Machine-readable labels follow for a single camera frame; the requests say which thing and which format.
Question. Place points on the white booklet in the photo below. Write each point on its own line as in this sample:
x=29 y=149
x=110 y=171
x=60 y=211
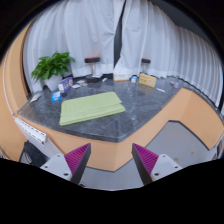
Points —
x=96 y=76

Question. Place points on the wide white curtain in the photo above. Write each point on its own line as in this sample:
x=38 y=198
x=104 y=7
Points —
x=83 y=30

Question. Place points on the small white tube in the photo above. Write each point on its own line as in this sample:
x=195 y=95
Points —
x=104 y=80

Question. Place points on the dark printed card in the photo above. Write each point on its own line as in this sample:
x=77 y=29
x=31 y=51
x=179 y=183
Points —
x=83 y=84

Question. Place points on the white card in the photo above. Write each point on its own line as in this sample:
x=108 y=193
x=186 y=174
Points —
x=76 y=86
x=81 y=81

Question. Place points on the small blue box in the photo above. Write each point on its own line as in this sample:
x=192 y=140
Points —
x=56 y=96

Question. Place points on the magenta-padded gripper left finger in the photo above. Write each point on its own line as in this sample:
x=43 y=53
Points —
x=76 y=160

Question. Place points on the purple cardboard box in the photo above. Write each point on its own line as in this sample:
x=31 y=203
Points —
x=65 y=84

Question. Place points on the yellow table sign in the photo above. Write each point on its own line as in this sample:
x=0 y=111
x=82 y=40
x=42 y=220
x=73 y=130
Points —
x=147 y=80

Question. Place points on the small purple object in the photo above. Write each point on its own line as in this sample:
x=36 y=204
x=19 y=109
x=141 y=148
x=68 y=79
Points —
x=175 y=84

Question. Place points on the small black round object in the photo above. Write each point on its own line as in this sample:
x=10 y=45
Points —
x=64 y=94

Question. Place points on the white orange tissue box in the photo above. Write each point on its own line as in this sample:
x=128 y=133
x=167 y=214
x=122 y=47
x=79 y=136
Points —
x=121 y=77

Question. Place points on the white flat packet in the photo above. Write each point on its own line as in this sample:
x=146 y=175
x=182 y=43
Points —
x=35 y=97

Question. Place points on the light green towel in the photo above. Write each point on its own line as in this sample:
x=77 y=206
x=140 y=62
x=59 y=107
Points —
x=90 y=107

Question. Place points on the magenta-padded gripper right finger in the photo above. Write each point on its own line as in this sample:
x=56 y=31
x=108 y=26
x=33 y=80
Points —
x=146 y=160

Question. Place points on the green plant in white pot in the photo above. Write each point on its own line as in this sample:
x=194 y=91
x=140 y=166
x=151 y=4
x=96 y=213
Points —
x=51 y=68

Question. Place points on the white pen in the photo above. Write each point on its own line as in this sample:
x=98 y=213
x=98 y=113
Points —
x=160 y=90

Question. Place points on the pleated white curtain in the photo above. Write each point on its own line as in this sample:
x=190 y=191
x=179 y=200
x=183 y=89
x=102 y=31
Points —
x=173 y=46

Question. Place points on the black red bar stool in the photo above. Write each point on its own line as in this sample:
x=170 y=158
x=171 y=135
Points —
x=92 y=60
x=145 y=61

